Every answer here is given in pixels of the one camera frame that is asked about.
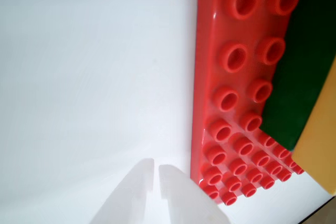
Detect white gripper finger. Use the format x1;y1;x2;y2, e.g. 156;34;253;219
159;164;230;224
90;157;155;224

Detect yellow lego brick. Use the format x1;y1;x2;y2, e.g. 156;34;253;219
292;56;336;196

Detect red lego baseplate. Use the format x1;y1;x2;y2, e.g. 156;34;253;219
190;0;305;206

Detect green lego brick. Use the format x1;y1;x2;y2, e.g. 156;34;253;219
259;0;336;153

